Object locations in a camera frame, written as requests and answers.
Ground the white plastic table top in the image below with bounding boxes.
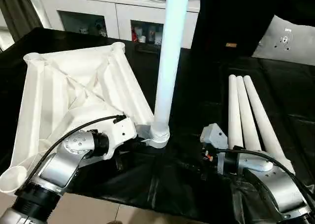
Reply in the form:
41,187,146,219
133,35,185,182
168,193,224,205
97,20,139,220
0,41,171,194

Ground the white plastic table leg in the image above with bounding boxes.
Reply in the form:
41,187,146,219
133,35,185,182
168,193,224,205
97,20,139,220
227,74,245,152
150,0,192,149
235,75,263,153
243,75,296,176

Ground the black work mat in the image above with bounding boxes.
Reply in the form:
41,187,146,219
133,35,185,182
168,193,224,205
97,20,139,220
0,27,315,222

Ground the white glass-door cabinet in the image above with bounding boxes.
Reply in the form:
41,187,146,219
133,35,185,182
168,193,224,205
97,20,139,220
37,0,202,50

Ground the grey curtain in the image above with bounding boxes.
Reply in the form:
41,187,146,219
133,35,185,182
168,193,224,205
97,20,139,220
0,0,45,43

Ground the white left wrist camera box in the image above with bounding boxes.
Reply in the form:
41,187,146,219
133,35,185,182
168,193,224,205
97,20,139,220
100,116,139,160

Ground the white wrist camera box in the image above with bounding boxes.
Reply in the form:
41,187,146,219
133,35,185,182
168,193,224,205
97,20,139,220
199,123,230,159
100,116,139,160

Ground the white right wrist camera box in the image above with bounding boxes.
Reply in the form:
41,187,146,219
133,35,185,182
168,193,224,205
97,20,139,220
199,123,230,159

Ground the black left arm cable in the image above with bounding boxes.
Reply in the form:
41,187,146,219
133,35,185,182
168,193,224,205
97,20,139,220
26,114,128,186

